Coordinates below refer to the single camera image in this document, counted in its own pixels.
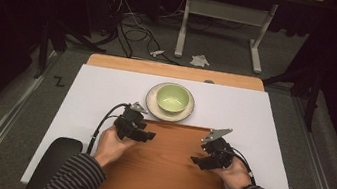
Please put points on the person's left hand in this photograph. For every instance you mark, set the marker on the person's left hand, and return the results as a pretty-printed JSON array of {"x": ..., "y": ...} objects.
[{"x": 112, "y": 148}]

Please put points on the black metal stand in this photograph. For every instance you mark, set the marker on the black metal stand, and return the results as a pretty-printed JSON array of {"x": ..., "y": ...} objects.
[
  {"x": 309, "y": 85},
  {"x": 50, "y": 36}
]

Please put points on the white table mat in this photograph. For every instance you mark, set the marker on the white table mat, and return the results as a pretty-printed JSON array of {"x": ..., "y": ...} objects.
[{"x": 96, "y": 90}]

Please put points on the green bowl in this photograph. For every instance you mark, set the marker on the green bowl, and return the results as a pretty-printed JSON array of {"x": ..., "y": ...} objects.
[{"x": 173, "y": 98}]

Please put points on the cream plate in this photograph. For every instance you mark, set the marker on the cream plate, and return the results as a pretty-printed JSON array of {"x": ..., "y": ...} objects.
[{"x": 154, "y": 106}]

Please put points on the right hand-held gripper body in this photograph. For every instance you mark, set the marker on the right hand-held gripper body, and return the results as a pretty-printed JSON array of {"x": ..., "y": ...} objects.
[{"x": 218, "y": 147}]

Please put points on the black chair armrest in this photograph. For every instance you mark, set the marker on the black chair armrest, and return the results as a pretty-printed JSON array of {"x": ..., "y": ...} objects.
[{"x": 51, "y": 164}]

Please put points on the wooden tray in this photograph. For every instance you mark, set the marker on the wooden tray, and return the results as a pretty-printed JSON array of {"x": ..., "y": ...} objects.
[{"x": 165, "y": 168}]

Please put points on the crumpled white paper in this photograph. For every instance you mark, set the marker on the crumpled white paper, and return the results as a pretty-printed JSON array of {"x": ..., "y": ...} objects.
[{"x": 200, "y": 60}]

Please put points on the white metal table frame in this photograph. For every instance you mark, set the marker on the white metal table frame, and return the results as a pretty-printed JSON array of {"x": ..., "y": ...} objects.
[{"x": 226, "y": 12}]

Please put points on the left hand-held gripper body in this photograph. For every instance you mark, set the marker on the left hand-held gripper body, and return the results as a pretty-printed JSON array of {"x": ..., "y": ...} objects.
[{"x": 130, "y": 120}]

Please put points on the person's right hand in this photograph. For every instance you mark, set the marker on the person's right hand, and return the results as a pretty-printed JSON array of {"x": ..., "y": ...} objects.
[{"x": 234, "y": 175}]

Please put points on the small white floor scrap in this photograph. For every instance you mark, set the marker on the small white floor scrap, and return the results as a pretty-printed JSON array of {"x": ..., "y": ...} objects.
[{"x": 156, "y": 53}]

